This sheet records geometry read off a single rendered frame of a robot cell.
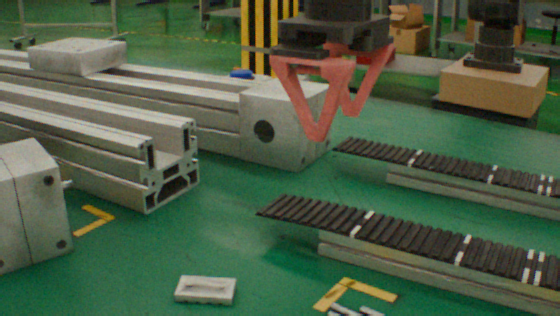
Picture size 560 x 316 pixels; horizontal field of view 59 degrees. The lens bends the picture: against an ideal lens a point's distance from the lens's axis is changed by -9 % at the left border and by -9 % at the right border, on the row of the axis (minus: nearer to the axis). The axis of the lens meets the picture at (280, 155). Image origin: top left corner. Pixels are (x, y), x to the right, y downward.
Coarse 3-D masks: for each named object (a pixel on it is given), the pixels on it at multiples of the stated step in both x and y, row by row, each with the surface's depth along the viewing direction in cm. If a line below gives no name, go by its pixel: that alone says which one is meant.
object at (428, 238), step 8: (424, 232) 48; (432, 232) 49; (440, 232) 48; (416, 240) 48; (424, 240) 47; (432, 240) 47; (416, 248) 46; (424, 248) 46; (432, 248) 46; (424, 256) 45
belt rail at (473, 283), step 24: (336, 240) 50; (360, 240) 48; (360, 264) 49; (384, 264) 48; (408, 264) 47; (432, 264) 45; (456, 288) 45; (480, 288) 44; (504, 288) 43; (528, 288) 41; (528, 312) 42; (552, 312) 41
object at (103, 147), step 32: (0, 96) 81; (32, 96) 76; (64, 96) 74; (0, 128) 70; (32, 128) 67; (64, 128) 62; (96, 128) 60; (128, 128) 66; (160, 128) 63; (192, 128) 63; (64, 160) 65; (96, 160) 60; (128, 160) 57; (160, 160) 62; (192, 160) 65; (96, 192) 62; (128, 192) 59; (160, 192) 63
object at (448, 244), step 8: (448, 232) 48; (456, 232) 48; (440, 240) 47; (448, 240) 47; (456, 240) 47; (440, 248) 46; (448, 248) 46; (456, 248) 46; (432, 256) 45; (440, 256) 45; (448, 256) 44
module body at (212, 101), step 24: (0, 72) 101; (24, 72) 95; (48, 72) 91; (120, 72) 91; (144, 72) 88; (168, 72) 86; (96, 96) 85; (120, 96) 82; (144, 96) 81; (168, 96) 77; (192, 96) 74; (216, 96) 73; (216, 120) 74; (216, 144) 75; (240, 144) 73
